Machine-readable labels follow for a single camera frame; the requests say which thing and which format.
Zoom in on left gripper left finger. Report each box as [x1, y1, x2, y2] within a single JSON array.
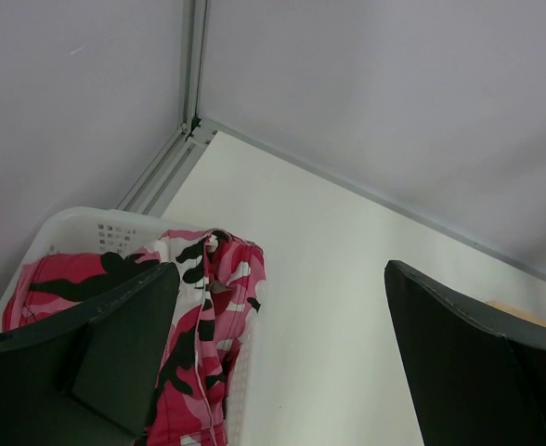
[[0, 263, 179, 437]]

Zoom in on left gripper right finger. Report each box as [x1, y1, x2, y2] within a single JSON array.
[[384, 260, 546, 445]]

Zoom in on pink camouflage trousers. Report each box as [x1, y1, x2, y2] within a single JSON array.
[[2, 229, 266, 445]]

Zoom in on white plastic basket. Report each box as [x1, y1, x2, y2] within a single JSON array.
[[0, 207, 265, 445]]

